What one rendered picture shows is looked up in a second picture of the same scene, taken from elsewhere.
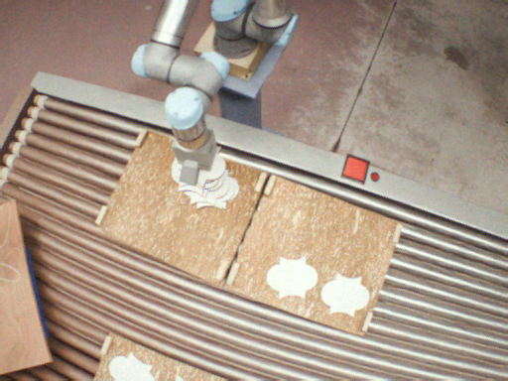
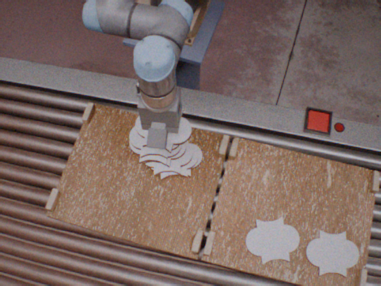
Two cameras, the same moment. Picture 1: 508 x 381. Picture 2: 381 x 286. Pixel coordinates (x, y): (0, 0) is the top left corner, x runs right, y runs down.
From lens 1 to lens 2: 18 cm
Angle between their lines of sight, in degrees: 6
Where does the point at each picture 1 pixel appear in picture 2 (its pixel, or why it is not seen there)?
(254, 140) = (209, 104)
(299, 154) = (257, 114)
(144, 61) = (98, 11)
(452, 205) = not seen: outside the picture
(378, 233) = (354, 184)
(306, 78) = (233, 50)
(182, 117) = (156, 67)
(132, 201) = (86, 180)
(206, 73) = (173, 20)
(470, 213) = not seen: outside the picture
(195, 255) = (165, 229)
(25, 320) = not seen: outside the picture
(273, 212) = (241, 175)
